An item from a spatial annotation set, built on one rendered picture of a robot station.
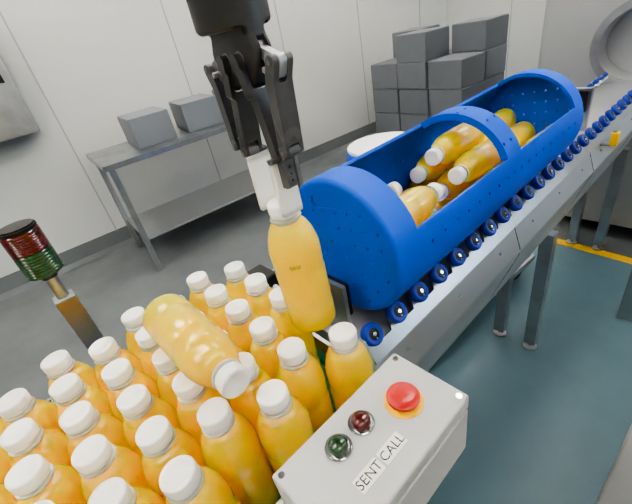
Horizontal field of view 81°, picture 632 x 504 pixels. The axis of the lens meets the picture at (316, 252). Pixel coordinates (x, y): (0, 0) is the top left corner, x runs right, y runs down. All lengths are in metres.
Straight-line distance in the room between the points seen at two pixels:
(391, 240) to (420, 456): 0.32
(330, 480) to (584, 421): 1.53
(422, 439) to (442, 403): 0.05
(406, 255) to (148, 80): 3.50
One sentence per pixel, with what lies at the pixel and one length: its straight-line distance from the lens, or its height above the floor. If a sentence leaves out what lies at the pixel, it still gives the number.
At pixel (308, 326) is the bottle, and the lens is 0.54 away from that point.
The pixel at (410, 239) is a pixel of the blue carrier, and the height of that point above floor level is 1.13.
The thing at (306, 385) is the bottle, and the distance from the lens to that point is 0.53.
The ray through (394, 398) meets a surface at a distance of 0.43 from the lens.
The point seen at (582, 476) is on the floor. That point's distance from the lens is 1.74.
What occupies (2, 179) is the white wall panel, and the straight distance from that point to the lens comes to 3.84.
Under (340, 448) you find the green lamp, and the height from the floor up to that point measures 1.11.
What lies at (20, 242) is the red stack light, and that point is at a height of 1.24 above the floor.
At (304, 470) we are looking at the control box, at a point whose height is 1.10.
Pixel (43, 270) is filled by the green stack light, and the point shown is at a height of 1.18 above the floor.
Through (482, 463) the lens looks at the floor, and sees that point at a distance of 1.68.
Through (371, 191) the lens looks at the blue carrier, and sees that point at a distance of 0.62.
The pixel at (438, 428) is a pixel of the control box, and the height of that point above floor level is 1.10.
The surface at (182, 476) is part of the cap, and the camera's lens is 0.46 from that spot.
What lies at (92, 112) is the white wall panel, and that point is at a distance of 3.82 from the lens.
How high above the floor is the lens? 1.47
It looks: 31 degrees down
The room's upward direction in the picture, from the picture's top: 12 degrees counter-clockwise
